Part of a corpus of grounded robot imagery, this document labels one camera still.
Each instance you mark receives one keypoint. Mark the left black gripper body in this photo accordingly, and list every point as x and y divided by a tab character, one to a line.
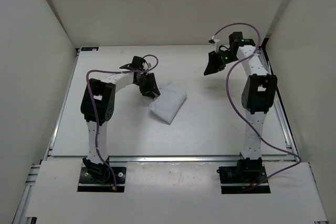
137	83

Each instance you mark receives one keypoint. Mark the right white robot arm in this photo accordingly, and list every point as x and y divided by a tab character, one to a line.
257	98

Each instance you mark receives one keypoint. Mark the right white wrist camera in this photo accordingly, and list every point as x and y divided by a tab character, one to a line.
215	42

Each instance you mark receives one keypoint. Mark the white skirt cloth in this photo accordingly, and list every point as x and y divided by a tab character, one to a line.
167	105

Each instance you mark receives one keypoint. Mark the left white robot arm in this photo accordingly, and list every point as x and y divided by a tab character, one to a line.
97	106

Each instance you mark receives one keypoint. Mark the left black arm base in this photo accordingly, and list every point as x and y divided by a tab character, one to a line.
98	178

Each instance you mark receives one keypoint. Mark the left blue corner label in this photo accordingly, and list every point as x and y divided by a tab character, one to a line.
89	48

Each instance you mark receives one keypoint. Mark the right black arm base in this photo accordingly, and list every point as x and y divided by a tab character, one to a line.
247	177

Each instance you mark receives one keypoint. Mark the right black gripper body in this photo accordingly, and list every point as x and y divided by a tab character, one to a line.
226	57

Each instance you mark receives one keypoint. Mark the aluminium frame rail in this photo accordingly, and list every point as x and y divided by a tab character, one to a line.
123	159

